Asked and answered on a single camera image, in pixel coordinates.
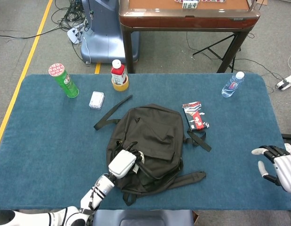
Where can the black flat object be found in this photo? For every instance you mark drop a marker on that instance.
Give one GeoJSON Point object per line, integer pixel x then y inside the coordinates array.
{"type": "Point", "coordinates": [288, 136]}

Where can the yellow tape roll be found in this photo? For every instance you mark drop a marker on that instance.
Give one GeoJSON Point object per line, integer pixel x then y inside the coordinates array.
{"type": "Point", "coordinates": [120, 88]}

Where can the red and black packet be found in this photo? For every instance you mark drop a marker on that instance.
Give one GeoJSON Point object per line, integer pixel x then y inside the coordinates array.
{"type": "Point", "coordinates": [195, 116]}

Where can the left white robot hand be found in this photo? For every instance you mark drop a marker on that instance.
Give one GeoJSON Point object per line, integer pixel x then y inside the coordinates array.
{"type": "Point", "coordinates": [121, 164]}

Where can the white power strip with plugs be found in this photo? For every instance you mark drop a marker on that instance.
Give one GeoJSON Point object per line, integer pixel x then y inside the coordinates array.
{"type": "Point", "coordinates": [72, 34]}

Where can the brown mahjong table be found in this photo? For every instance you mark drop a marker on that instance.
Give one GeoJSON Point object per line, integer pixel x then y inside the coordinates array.
{"type": "Point", "coordinates": [183, 21]}

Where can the black fabric backpack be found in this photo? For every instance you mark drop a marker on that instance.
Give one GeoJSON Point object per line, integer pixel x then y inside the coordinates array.
{"type": "Point", "coordinates": [157, 131]}

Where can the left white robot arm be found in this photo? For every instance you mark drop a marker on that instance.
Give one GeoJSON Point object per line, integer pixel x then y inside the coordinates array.
{"type": "Point", "coordinates": [100, 188]}

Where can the green white mahjong tiles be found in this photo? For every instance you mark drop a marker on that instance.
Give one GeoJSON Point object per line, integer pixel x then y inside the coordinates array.
{"type": "Point", "coordinates": [190, 4]}

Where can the red drink bottle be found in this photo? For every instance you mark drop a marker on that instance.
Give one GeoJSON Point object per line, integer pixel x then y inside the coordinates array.
{"type": "Point", "coordinates": [118, 71]}

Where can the grey blue robot torso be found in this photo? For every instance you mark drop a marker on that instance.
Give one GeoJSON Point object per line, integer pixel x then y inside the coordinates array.
{"type": "Point", "coordinates": [143, 217]}

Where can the green chips can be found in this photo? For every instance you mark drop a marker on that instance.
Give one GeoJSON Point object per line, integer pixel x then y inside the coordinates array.
{"type": "Point", "coordinates": [66, 82]}

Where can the small white pack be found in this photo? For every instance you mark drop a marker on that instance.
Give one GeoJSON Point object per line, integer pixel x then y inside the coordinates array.
{"type": "Point", "coordinates": [96, 100]}

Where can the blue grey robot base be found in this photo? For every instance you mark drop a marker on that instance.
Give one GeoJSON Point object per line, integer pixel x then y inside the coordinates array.
{"type": "Point", "coordinates": [100, 35]}

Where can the white power strip black plug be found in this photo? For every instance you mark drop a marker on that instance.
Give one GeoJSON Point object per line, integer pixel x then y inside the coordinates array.
{"type": "Point", "coordinates": [287, 82]}

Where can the blue table cloth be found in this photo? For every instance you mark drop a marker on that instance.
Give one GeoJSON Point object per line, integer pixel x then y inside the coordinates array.
{"type": "Point", "coordinates": [53, 131]}

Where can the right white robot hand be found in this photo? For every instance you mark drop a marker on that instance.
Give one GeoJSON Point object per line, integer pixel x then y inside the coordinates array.
{"type": "Point", "coordinates": [285, 170]}

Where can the clear water bottle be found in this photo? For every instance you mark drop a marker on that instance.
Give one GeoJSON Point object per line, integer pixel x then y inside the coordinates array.
{"type": "Point", "coordinates": [231, 86]}

